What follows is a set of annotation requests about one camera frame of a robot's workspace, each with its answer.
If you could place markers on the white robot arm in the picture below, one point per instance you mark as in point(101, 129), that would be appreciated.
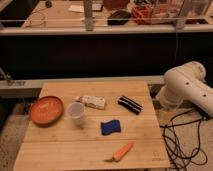
point(186, 82)

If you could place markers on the white ceramic cup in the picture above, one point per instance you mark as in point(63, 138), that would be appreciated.
point(76, 112)

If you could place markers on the orange toy carrot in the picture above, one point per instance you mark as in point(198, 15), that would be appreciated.
point(120, 153)

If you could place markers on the orange crate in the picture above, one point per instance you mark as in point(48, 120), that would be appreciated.
point(142, 14)

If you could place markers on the grey metal post right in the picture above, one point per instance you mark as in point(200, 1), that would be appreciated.
point(182, 16)

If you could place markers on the black striped eraser block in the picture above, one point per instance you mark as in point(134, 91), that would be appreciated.
point(130, 104)

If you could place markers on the metal clamp at left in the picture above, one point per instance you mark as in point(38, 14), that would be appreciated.
point(10, 81)

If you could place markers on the grey metal post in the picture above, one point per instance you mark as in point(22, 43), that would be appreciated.
point(182, 16)
point(88, 14)

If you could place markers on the white rectangular box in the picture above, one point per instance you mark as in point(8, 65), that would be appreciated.
point(92, 101)

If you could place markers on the white paper sheet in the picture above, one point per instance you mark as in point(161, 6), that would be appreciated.
point(80, 9)

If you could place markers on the blue sponge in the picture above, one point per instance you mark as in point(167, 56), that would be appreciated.
point(110, 127)

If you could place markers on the black pouch on bench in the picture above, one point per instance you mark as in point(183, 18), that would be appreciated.
point(119, 17)

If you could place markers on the orange bowl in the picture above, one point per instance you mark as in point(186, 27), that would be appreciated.
point(46, 110)

